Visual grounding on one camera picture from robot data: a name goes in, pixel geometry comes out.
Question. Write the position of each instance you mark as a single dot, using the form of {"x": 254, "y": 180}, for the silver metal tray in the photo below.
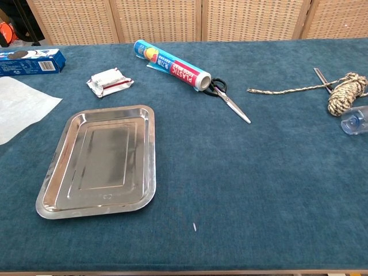
{"x": 103, "y": 161}

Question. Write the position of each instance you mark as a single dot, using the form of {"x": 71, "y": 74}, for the white paper sheet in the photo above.
{"x": 20, "y": 109}

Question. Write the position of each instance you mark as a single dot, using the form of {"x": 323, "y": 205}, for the clear plastic water bottle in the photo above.
{"x": 356, "y": 122}

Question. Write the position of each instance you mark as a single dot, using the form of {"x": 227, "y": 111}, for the white red snack packet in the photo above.
{"x": 107, "y": 82}

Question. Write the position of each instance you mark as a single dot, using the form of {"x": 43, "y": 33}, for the blue cookie box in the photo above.
{"x": 28, "y": 64}

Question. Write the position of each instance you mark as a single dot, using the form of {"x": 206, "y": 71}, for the wicker folding screen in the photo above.
{"x": 158, "y": 20}

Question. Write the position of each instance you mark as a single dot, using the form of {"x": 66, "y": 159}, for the orange black object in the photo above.
{"x": 5, "y": 31}

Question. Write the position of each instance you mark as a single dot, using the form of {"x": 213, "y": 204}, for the blue carpet table cover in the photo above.
{"x": 258, "y": 172}

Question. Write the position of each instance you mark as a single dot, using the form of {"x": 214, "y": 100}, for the thin silver metal strip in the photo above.
{"x": 319, "y": 74}

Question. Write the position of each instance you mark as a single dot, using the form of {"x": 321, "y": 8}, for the blue plastic wrap roll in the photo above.
{"x": 172, "y": 66}

